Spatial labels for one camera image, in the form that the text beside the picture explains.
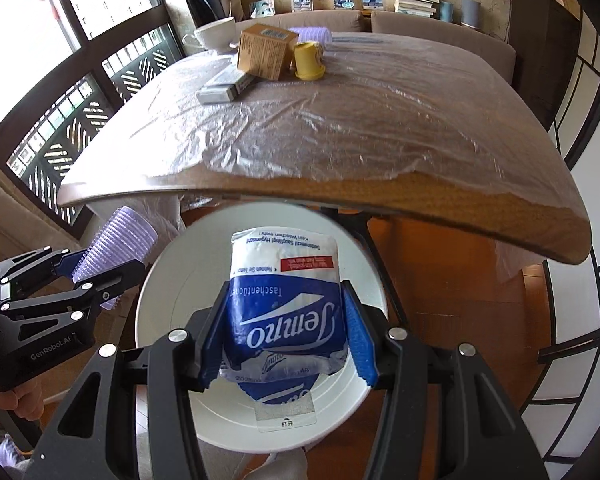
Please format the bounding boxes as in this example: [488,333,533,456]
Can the yellow plastic cap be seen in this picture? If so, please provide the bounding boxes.
[294,41,326,81]

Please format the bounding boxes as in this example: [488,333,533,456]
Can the dark wooden cabinet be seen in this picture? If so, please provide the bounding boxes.
[507,0,581,129]

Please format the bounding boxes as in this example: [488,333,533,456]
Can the person left hand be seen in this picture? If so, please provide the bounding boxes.
[0,378,44,426]

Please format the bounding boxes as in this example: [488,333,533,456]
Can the brown sofa right cushion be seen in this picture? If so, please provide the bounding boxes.
[370,11,516,84]

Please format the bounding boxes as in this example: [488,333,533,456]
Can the stack of books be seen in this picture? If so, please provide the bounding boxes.
[394,0,440,18]

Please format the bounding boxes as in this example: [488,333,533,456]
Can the brown sofa cushion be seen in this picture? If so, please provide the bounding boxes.
[370,11,516,84]
[236,10,372,32]

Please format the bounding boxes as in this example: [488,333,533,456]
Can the photo frame far left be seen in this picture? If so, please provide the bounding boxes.
[249,0,276,18]

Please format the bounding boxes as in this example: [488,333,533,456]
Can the small teal cup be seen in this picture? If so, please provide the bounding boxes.
[439,1,454,23]

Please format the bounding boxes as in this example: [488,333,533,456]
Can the brown cardboard box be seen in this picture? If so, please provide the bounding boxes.
[237,24,299,80]

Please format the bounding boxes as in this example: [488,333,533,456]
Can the blue white tissue pack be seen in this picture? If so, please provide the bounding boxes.
[220,226,348,405]

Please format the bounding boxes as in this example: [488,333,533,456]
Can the white blue medicine box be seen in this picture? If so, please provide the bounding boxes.
[196,65,254,104]

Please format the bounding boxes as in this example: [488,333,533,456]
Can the purple hair roller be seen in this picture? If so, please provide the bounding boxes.
[289,26,332,47]

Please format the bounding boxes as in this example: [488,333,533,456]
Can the brown sofa left cushion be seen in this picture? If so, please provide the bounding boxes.
[236,10,372,32]

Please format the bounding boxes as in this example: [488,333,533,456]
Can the white trash bin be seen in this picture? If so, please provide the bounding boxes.
[136,202,387,454]

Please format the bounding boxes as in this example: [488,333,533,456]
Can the grey blue cylinder speaker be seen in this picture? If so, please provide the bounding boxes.
[460,0,481,30]

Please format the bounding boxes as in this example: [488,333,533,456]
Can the large white teacup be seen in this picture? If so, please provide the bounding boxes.
[182,16,237,54]

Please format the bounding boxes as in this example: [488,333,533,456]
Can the purple ribbed plastic cup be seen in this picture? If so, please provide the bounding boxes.
[71,206,158,284]

